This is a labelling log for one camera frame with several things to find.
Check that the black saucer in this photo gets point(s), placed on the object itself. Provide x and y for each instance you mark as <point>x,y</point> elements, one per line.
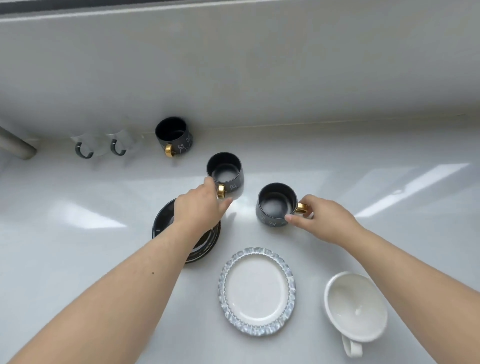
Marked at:
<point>163,221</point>

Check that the white plate scalloped rim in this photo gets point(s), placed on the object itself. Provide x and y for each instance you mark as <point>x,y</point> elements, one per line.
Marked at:
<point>257,290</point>

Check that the dark window frame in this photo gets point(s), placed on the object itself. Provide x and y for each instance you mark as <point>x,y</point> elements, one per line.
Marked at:
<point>75,5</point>

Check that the person's right forearm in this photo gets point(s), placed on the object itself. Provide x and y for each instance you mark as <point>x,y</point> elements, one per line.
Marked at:
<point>420,292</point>

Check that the person's left forearm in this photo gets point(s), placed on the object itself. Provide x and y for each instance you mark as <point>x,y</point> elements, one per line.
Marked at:
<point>112,300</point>

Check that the steel cylinder grinder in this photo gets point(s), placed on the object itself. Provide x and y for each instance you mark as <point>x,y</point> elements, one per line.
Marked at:
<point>15,144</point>

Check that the person's right hand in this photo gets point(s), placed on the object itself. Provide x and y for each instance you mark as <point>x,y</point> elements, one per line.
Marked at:
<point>330,223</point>

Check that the person's left hand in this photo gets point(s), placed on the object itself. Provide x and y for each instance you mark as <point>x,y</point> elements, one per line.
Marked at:
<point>198,210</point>

